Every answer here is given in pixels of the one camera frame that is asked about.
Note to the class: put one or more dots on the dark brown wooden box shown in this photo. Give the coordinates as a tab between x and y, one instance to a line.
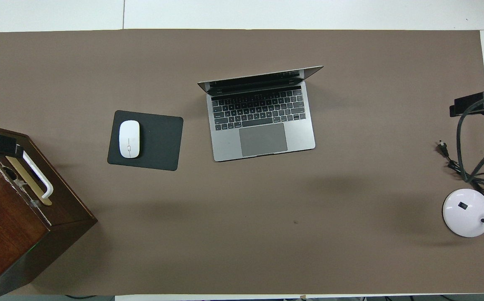
8	234

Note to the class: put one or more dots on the white computer mouse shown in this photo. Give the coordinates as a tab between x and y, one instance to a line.
129	138

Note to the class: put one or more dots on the white desk lamp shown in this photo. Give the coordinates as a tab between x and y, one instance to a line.
465	213

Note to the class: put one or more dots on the black mouse pad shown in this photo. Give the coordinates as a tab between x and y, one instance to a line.
158	142

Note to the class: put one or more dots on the brown paper table mat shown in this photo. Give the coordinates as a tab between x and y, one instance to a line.
267	230

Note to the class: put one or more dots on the grey laptop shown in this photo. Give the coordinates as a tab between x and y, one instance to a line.
225	142

